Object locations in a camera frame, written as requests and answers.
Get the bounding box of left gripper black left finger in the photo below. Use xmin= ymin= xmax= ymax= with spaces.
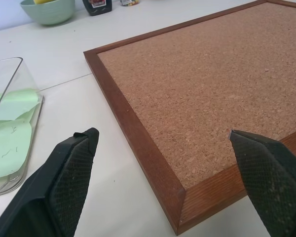
xmin=0 ymin=127 xmax=100 ymax=237

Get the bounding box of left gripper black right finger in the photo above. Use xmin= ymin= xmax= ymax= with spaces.
xmin=228 ymin=129 xmax=296 ymax=237

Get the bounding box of light green note with writing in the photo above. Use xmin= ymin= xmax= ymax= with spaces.
xmin=0 ymin=119 xmax=32 ymax=180

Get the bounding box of light green paper sheet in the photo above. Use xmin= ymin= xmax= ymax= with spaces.
xmin=0 ymin=88 xmax=39 ymax=121
xmin=14 ymin=103 xmax=41 ymax=123

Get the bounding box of wood framed cork board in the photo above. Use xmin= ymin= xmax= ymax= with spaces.
xmin=83 ymin=0 xmax=296 ymax=236

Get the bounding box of clear glass container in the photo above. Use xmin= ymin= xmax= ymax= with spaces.
xmin=0 ymin=57 xmax=45 ymax=198

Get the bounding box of mint green bowl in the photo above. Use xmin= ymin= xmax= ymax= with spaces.
xmin=20 ymin=0 xmax=76 ymax=26

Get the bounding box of ketchup bottle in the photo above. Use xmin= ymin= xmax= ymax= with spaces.
xmin=82 ymin=0 xmax=113 ymax=17

